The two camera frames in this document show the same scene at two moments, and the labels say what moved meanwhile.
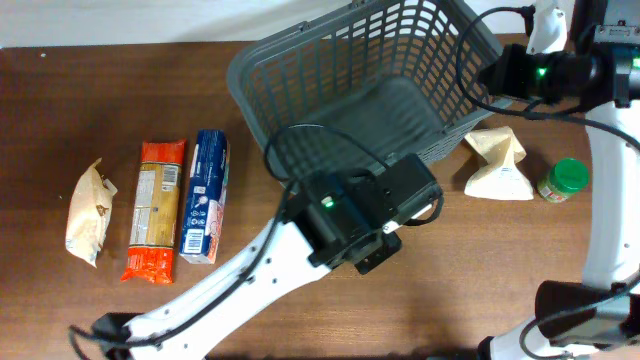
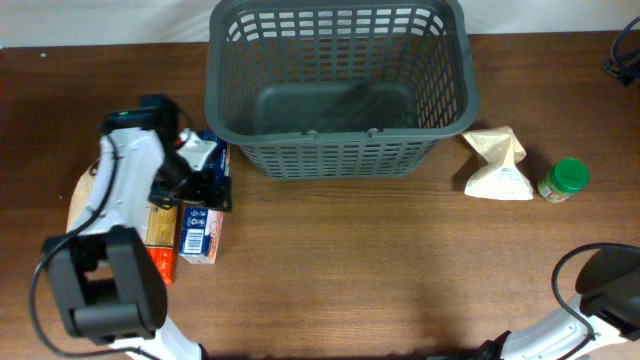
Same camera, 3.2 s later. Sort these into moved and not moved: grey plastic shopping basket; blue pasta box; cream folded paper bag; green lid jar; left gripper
Moved: grey plastic shopping basket; left gripper
Not moved: green lid jar; cream folded paper bag; blue pasta box
